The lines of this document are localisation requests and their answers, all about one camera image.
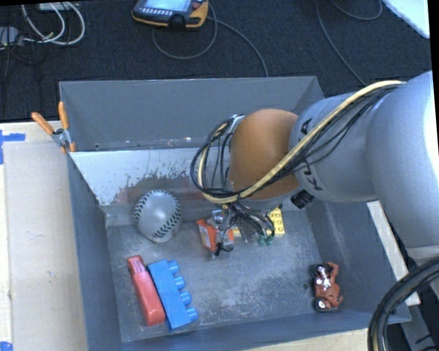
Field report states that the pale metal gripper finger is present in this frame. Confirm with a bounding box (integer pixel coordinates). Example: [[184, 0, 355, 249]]
[[211, 208, 230, 229], [211, 228, 237, 257]]

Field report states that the orange box with white label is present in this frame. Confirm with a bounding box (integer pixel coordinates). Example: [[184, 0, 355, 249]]
[[195, 215, 237, 254]]

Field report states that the grey metal bin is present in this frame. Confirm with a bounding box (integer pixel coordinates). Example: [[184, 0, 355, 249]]
[[58, 55, 416, 351]]

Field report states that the grey baseball with black stitches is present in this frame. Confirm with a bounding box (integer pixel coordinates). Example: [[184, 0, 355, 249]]
[[130, 187, 186, 247]]

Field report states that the blue toy brick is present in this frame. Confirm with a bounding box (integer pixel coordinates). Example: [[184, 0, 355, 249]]
[[146, 257, 201, 334]]

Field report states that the red flat block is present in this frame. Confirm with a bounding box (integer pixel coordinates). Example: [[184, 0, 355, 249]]
[[126, 253, 167, 328]]

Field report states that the brown toy motorcycle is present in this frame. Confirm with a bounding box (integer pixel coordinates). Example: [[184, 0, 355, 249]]
[[310, 260, 346, 313]]

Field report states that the pale wood board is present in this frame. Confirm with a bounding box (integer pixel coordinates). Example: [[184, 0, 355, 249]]
[[0, 138, 90, 351]]

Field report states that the black cylinder on white bracket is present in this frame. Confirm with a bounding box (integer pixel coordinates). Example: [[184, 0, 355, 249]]
[[289, 188, 317, 211]]

